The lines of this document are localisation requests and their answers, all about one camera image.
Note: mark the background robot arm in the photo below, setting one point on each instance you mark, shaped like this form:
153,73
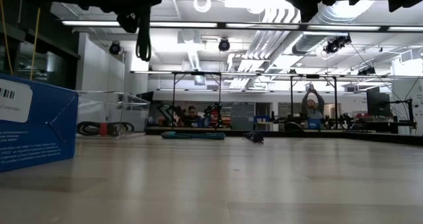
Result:
170,113
215,113

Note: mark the black computer monitor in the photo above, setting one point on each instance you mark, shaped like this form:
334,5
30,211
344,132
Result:
378,103

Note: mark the teal tool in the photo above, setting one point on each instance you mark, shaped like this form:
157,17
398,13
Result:
191,135

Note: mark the person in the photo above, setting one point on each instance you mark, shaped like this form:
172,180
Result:
312,113
191,118

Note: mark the black aluminium rig frame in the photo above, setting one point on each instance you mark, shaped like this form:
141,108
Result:
330,134

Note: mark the silver ventilation duct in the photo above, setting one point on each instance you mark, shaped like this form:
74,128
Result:
307,42

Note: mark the black background rig frame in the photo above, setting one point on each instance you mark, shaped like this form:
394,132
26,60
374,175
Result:
174,98
335,98

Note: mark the clear plastic container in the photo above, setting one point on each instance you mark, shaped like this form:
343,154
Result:
132,108

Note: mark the blue storage bin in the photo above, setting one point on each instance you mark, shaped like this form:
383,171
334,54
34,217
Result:
314,123

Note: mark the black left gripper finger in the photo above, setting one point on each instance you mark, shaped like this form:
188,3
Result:
127,22

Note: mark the long overhead light bar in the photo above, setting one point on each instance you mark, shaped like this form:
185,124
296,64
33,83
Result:
185,24

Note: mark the blue controller retail box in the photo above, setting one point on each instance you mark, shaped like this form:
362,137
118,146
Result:
39,141

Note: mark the black ceiling camera cluster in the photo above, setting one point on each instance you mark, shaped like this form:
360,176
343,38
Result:
335,45

